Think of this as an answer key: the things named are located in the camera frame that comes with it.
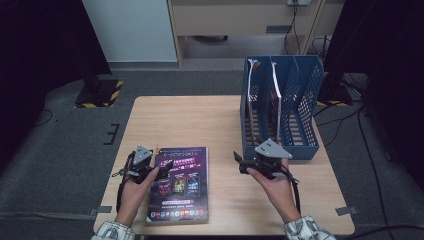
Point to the black stand with striped base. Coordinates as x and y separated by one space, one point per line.
100 93
333 95

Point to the black curtain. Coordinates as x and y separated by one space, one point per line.
393 66
40 50

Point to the white cabinet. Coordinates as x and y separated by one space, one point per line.
133 30

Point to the beige wooden cabinet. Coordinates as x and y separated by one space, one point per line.
233 20

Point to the purple magazine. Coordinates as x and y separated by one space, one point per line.
196 186
275 80

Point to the white power strip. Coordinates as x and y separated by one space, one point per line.
298 2

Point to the grey tape piece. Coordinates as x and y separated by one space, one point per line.
104 209
346 210

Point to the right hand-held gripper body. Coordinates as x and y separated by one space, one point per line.
268 163

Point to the blue file rack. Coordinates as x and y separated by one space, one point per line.
306 151

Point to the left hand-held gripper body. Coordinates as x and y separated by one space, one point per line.
142 166

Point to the black tape mark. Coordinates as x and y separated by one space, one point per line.
115 133

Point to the person's left hand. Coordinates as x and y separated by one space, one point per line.
135 198

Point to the person's right hand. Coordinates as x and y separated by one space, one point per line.
278 190

